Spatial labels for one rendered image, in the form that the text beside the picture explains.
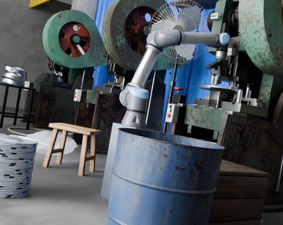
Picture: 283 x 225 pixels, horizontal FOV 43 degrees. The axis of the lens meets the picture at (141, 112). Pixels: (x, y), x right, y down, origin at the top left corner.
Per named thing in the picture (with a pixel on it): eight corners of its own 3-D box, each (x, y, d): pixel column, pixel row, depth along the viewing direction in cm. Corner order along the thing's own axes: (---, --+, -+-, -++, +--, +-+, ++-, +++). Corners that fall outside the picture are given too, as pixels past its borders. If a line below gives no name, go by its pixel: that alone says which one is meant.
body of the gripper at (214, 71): (226, 77, 250) (229, 60, 250) (217, 74, 245) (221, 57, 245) (218, 76, 257) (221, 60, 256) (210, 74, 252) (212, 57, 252)
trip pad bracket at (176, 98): (176, 119, 269) (180, 93, 268) (168, 117, 277) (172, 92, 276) (182, 120, 272) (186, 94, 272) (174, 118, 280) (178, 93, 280)
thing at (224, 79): (237, 84, 249) (239, 76, 248) (216, 83, 265) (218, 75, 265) (252, 88, 258) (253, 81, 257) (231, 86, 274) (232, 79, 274)
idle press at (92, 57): (31, 129, 483) (53, 0, 478) (9, 119, 561) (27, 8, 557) (124, 138, 576) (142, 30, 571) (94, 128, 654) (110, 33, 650)
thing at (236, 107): (239, 112, 234) (241, 103, 234) (193, 105, 272) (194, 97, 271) (268, 117, 251) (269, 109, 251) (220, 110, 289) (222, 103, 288)
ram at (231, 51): (231, 75, 248) (238, 32, 247) (215, 74, 260) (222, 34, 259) (247, 79, 257) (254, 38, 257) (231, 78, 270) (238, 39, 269)
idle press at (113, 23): (88, 157, 344) (118, -24, 339) (55, 139, 427) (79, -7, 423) (206, 165, 426) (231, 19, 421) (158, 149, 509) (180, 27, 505)
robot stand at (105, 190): (122, 205, 205) (135, 127, 204) (100, 196, 216) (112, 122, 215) (141, 202, 219) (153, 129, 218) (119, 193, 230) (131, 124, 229)
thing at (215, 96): (207, 106, 239) (210, 85, 238) (192, 103, 250) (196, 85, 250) (231, 110, 253) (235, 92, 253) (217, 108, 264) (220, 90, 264)
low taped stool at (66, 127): (41, 167, 269) (48, 122, 268) (56, 163, 292) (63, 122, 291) (83, 177, 260) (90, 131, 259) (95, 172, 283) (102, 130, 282)
